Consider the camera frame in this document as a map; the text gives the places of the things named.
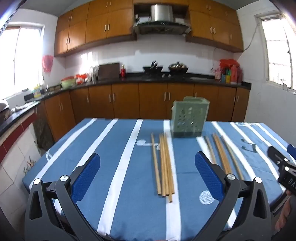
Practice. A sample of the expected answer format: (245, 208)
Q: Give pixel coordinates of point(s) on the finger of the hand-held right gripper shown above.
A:
(276, 154)
(292, 150)

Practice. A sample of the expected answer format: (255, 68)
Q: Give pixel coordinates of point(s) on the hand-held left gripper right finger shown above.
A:
(208, 176)

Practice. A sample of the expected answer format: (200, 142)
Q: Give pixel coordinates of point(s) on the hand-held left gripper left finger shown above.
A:
(86, 176)

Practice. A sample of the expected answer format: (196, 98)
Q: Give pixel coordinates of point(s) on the group wooden chopsticks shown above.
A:
(167, 166)

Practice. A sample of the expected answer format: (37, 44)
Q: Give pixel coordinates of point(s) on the green perforated utensil holder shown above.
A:
(188, 118)

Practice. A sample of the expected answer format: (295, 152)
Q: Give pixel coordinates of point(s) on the person's right hand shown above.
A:
(285, 213)

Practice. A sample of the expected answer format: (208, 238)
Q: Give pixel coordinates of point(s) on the dark patterned cloth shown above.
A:
(42, 132)

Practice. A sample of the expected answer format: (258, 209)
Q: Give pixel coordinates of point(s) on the blue white striped tablecloth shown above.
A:
(138, 220)

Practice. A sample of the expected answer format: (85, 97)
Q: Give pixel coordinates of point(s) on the yellow green bottle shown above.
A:
(228, 77)

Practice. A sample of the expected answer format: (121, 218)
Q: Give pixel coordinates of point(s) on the small blue bottle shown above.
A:
(223, 78)

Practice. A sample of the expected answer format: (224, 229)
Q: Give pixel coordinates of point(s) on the green basin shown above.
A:
(68, 84)

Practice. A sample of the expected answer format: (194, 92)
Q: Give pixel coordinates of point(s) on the wooden base cabinets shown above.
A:
(152, 99)

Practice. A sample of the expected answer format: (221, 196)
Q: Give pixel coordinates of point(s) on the steel faucet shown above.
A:
(45, 89)

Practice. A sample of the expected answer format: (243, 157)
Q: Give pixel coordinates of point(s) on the red white plastic bag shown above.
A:
(81, 79)

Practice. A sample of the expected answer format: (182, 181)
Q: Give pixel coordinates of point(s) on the yellow dish soap bottle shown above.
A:
(37, 92)

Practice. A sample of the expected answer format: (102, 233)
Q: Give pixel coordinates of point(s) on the pink bottle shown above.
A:
(217, 74)

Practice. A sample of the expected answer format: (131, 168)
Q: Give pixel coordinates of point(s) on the red basin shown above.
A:
(68, 78)

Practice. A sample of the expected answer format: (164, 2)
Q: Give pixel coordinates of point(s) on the steel canister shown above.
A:
(93, 74)

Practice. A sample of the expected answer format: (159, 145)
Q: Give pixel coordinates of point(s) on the red plastic bag on bottles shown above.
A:
(227, 63)

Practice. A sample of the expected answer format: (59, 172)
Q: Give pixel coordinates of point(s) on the white box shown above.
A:
(15, 100)

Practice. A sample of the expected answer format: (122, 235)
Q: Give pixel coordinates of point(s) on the black kitchen countertop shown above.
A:
(129, 80)

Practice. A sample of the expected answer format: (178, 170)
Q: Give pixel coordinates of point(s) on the dark wooden cutting board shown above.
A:
(108, 71)

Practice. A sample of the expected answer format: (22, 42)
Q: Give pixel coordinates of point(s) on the black gas stove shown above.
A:
(166, 75)

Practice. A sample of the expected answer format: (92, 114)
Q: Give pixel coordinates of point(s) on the steel wok with lid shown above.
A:
(178, 67)

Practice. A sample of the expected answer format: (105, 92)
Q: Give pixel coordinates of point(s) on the hanging red plastic bag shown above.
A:
(47, 63)

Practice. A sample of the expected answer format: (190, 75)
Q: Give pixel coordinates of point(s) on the window beside sink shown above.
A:
(20, 58)

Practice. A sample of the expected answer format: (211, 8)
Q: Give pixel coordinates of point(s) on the steel range hood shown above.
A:
(161, 14)

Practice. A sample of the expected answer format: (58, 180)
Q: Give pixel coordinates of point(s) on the window with white frame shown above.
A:
(279, 58)

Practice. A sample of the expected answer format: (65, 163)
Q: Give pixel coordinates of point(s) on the wooden wall cabinets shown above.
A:
(97, 25)

